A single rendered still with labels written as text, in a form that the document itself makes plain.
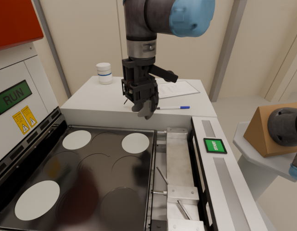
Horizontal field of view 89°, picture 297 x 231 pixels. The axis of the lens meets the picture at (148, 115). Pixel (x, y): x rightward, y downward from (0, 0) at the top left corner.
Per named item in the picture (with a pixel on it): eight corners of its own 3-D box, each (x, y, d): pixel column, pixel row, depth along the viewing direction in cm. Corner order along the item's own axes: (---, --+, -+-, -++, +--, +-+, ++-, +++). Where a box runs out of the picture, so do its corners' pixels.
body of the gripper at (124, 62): (122, 96, 47) (118, 56, 40) (145, 89, 51) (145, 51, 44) (135, 107, 42) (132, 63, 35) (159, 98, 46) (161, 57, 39)
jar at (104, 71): (97, 84, 80) (93, 66, 74) (101, 79, 86) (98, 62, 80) (110, 85, 79) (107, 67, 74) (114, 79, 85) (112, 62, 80)
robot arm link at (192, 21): (228, -44, 24) (170, -34, 30) (190, 6, 22) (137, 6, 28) (226, 8, 30) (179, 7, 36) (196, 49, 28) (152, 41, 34)
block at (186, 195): (167, 202, 40) (167, 196, 39) (166, 189, 43) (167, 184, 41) (197, 205, 40) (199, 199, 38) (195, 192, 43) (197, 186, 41)
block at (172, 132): (166, 137, 60) (167, 132, 58) (166, 132, 63) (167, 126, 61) (187, 139, 59) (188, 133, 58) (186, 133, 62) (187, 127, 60)
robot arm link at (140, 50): (145, 35, 42) (164, 39, 36) (145, 52, 44) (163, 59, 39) (120, 37, 38) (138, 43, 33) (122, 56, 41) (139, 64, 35)
